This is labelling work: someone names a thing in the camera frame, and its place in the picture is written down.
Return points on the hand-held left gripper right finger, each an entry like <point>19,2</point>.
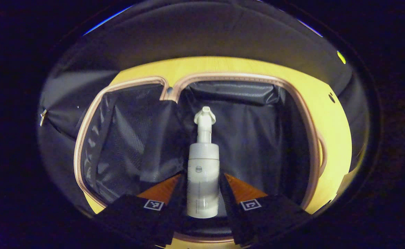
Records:
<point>275,216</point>

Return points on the pink suitcase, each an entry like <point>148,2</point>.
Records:
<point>257,138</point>

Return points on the white pump bottle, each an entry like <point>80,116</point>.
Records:
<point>202,173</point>

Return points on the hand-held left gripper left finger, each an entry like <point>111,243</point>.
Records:
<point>133,216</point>

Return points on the small metal clip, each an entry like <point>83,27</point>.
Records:
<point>43,117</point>

